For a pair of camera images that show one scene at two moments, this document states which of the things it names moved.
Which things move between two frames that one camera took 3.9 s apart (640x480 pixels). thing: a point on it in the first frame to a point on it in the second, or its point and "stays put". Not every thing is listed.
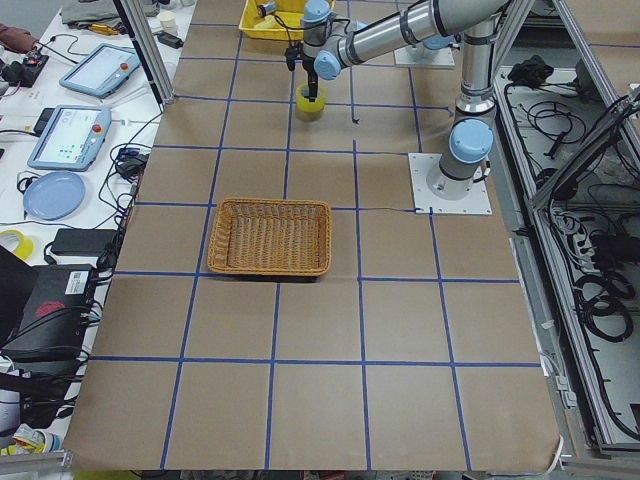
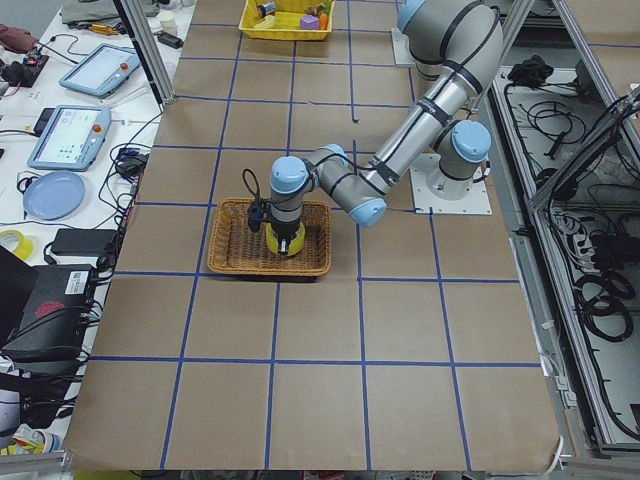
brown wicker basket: (271, 236) stays put
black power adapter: (170, 40) stays put
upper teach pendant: (103, 71) stays put
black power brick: (83, 241) stays put
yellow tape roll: (304, 104) to (295, 246)
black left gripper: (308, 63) to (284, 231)
